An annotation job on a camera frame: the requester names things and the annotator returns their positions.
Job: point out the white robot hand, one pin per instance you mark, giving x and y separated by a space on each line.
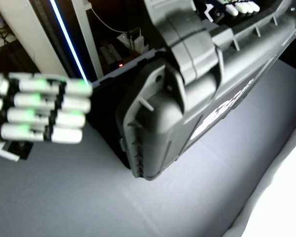
239 7
39 101

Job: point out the grey table cloth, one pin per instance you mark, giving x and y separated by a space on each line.
88 197

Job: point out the black device with red light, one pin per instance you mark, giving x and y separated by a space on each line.
112 58

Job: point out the white power strip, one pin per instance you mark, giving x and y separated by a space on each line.
135 40

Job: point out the white shelf board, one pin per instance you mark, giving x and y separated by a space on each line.
0 43

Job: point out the black hard case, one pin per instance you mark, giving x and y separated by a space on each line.
167 118

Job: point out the white column with blue light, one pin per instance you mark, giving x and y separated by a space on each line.
64 37

